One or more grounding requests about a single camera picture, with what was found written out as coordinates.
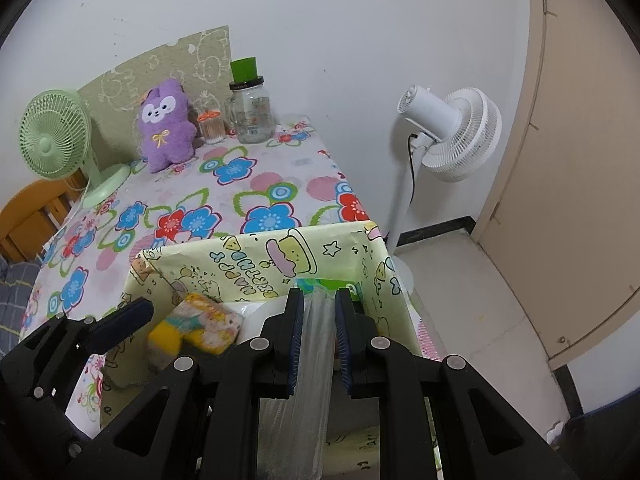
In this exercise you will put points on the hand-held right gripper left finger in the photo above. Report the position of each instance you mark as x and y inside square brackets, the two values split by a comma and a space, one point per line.
[297, 340]

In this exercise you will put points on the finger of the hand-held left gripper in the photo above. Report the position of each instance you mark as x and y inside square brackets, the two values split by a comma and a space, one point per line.
[125, 320]

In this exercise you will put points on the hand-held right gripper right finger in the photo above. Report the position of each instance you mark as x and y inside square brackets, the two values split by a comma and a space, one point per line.
[342, 340]

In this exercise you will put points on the clear plastic bag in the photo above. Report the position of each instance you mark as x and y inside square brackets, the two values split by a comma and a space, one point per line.
[317, 340]

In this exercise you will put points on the green white small box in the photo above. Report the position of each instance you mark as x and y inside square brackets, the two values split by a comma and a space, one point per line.
[325, 287]

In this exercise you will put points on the yellow cartoon tissue packet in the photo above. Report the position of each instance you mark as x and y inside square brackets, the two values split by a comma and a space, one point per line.
[200, 325]

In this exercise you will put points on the yellow cartoon print box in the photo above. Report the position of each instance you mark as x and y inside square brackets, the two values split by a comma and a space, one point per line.
[250, 255]

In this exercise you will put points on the grey plaid pillow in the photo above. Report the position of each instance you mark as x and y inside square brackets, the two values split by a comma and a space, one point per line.
[15, 280]

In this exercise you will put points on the purple plush toy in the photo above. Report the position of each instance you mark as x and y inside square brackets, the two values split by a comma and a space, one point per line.
[165, 135]

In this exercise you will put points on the green desk fan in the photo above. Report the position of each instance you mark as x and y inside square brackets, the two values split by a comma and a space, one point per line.
[50, 135]

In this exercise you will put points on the small jar orange lid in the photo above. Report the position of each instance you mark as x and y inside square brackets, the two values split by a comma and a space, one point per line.
[211, 132]

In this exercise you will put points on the glass jar green lid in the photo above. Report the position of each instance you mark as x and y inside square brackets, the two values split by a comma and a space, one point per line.
[250, 115]

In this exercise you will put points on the white standing fan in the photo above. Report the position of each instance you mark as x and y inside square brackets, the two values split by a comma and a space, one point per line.
[465, 130]

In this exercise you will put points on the green patterned board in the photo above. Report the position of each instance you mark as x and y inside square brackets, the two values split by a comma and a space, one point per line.
[190, 50]

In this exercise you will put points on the beige door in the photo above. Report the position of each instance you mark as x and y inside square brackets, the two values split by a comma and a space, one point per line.
[575, 160]

